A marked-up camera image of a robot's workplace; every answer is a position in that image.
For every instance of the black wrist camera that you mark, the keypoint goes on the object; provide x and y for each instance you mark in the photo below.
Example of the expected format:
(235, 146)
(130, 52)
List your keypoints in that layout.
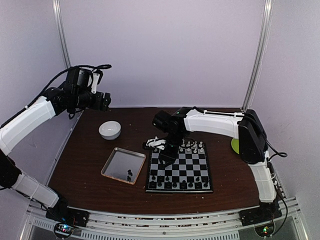
(161, 121)
(77, 78)

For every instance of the pile of black chess pieces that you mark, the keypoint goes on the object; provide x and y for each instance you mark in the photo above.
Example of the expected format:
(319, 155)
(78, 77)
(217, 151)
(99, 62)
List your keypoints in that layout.
(129, 175)

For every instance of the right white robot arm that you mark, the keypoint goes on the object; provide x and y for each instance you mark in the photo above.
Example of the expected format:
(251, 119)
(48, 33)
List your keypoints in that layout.
(246, 127)

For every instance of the white bowl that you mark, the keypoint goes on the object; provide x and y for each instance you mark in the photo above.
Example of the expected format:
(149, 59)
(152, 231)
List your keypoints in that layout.
(110, 130)

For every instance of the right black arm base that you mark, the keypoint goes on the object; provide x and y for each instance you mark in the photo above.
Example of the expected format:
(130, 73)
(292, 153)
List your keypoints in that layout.
(262, 220)

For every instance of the white knight right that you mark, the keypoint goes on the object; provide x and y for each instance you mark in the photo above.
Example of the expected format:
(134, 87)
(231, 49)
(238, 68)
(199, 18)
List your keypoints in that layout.
(194, 144)

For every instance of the black rook corner piece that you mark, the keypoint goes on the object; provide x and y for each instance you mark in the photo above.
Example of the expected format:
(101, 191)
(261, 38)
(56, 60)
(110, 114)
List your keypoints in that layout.
(152, 185)

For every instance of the green plate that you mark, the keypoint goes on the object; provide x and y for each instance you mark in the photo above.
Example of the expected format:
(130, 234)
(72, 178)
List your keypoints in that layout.
(235, 145)

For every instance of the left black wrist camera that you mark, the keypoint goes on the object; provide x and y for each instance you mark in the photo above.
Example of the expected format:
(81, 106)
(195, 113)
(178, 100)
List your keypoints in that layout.
(77, 78)

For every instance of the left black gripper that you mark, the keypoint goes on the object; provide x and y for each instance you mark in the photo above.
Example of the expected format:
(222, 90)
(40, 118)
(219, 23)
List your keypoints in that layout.
(106, 100)

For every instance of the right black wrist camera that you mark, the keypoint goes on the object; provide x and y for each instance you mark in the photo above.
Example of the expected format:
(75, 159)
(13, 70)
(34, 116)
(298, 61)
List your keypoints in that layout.
(161, 121)

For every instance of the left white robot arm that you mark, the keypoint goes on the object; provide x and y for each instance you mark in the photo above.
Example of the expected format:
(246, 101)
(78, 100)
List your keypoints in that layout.
(28, 144)

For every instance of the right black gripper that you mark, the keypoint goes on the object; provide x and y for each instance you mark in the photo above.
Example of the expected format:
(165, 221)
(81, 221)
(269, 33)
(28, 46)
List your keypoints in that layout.
(170, 157)

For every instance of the aluminium frame post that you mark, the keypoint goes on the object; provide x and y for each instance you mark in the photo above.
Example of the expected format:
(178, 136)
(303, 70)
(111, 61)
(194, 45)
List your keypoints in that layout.
(61, 33)
(261, 48)

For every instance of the black knight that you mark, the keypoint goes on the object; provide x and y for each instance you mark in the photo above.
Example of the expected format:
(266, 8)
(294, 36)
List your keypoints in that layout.
(198, 185)

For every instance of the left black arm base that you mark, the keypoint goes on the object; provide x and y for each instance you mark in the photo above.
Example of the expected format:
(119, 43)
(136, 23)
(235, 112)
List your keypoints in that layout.
(68, 224)

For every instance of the aluminium front rail frame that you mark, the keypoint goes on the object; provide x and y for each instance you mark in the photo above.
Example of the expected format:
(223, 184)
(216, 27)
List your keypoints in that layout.
(219, 225)

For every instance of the black king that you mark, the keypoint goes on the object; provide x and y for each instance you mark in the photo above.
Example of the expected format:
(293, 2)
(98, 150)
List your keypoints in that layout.
(183, 185)

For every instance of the right aluminium frame post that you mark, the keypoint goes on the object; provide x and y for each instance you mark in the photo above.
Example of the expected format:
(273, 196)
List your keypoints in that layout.
(261, 48)

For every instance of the left aluminium frame post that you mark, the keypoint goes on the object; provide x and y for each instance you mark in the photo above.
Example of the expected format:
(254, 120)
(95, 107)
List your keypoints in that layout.
(61, 33)

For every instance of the black and grey chessboard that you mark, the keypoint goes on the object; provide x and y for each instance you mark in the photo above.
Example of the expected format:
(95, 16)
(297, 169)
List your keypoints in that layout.
(187, 166)

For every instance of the wooden tray with mirror base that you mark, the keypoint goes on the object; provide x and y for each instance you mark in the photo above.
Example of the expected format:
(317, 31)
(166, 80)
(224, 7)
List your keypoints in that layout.
(120, 161)

